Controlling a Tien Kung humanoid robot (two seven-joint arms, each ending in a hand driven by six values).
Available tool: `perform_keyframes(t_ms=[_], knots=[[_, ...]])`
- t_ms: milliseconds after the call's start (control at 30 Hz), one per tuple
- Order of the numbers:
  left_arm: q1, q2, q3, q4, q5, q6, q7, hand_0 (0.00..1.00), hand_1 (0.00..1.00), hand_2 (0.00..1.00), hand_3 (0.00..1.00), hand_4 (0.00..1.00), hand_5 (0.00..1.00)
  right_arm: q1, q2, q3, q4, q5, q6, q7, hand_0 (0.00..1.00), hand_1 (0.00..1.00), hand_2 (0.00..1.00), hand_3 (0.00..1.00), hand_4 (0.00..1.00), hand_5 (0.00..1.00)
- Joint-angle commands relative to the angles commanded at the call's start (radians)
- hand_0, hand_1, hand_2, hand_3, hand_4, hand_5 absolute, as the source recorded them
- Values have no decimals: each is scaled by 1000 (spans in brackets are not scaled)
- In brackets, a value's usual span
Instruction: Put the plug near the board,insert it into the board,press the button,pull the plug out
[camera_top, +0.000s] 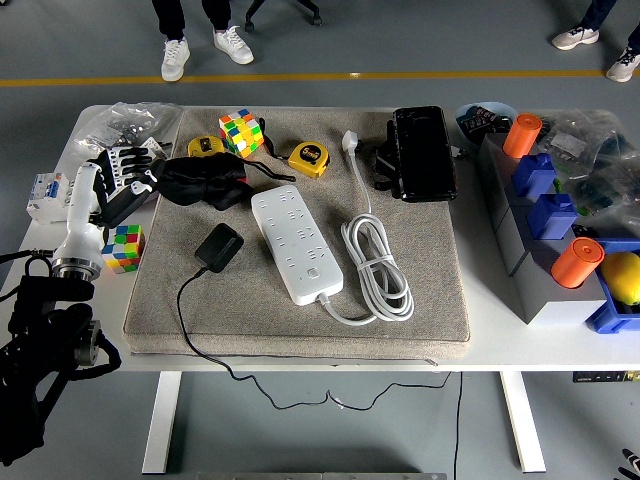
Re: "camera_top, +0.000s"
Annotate black packets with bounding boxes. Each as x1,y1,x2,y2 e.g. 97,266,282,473
458,105,512,141

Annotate yellow tape measure red label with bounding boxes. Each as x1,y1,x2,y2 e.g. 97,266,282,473
287,140,331,180

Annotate thin black strap loop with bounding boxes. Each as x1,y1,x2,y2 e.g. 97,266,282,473
257,117,291,159

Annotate blue plastic block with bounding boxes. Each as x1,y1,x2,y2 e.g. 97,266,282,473
510,152,558,199
526,192,579,241

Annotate orange cylinder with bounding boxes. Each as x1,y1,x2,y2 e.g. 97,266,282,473
550,236,606,290
502,112,544,159

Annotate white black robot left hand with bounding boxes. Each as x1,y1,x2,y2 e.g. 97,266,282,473
53,144,167,266

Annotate yellow lemon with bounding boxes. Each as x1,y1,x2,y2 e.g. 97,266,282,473
599,251,640,306

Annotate grey block holder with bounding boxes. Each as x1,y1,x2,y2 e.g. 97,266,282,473
475,132,609,326

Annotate blue plastic bin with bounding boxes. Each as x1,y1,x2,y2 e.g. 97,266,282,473
584,237,640,335

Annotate white table leg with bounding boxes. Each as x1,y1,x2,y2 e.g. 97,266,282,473
499,370,547,474
141,370,182,475

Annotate black hanging cable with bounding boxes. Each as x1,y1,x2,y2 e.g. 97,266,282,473
452,370,464,480

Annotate black plug adapter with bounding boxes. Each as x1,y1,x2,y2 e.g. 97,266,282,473
193,222,245,274

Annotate white power strip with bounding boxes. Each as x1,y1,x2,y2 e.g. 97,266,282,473
249,183,345,306

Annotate light blue bowl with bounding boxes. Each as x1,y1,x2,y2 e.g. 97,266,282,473
454,101,519,151

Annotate person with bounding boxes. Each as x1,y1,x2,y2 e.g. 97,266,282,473
551,0,640,84
151,0,255,84

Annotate small multicolour puzzle cube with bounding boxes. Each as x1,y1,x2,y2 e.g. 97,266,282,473
101,223,146,275

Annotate thin black plug cord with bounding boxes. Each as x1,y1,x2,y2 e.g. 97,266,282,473
175,267,453,413

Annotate clear plastic parts bag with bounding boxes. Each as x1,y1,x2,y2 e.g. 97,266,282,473
559,149,640,231
537,108,629,166

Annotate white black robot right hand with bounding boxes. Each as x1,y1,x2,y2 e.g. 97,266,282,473
616,448,640,480

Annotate black device holder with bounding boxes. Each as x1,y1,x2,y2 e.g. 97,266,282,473
372,119,469,194

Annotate black cloth pouch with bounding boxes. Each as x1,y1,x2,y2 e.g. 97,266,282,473
149,152,250,211

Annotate yellow tape measure black face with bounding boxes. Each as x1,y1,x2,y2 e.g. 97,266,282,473
187,135,227,159

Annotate white circuit breaker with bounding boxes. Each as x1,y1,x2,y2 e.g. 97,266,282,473
25,171,76,224

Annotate white power strip cable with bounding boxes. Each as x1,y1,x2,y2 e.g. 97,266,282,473
315,128,416,327

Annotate black office chair base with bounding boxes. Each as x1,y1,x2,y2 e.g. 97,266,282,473
243,0,324,34

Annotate small white socket panel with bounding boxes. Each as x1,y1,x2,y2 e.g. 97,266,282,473
134,137,171,161

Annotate black flat strap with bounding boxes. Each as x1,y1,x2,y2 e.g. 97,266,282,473
247,159,299,182

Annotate glossy black flat device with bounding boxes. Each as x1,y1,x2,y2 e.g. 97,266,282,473
392,105,459,204

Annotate clear bag of metal parts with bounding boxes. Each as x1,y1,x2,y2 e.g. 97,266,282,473
72,102,184,161

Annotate black table control panel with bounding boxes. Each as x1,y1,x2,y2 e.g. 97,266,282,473
572,370,640,384

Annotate grey-brown mat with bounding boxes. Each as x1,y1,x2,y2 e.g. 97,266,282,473
122,107,472,361

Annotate large multicolour puzzle cube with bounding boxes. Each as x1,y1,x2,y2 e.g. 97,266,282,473
218,108,265,160

